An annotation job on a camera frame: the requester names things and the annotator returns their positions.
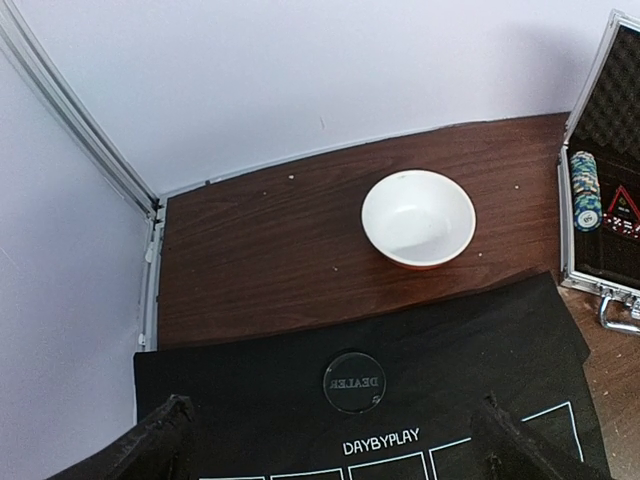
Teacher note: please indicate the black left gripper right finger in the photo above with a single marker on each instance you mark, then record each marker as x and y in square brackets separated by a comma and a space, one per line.
[508, 449]

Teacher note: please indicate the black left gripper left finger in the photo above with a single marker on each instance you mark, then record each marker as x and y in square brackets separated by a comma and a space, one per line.
[161, 446]

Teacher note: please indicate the clear acrylic dealer button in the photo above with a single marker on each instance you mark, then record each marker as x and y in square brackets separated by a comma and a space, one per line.
[354, 382]

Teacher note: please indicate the black poker table mat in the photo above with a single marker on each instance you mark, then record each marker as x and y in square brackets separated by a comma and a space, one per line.
[389, 397]

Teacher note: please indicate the orange bowl white inside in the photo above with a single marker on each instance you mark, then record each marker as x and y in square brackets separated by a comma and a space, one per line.
[418, 219]

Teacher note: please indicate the red dice set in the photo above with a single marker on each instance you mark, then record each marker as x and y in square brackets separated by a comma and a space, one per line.
[621, 226]

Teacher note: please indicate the left chip row in case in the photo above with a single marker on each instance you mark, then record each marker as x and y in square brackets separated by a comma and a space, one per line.
[587, 203]

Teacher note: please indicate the red triangle card in case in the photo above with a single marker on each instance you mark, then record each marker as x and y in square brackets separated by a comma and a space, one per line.
[623, 206]

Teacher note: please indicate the aluminium poker chip case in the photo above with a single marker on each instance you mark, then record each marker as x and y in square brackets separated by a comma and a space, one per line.
[605, 123]

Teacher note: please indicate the left aluminium frame post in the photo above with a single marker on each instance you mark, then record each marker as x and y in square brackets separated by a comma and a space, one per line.
[31, 61]

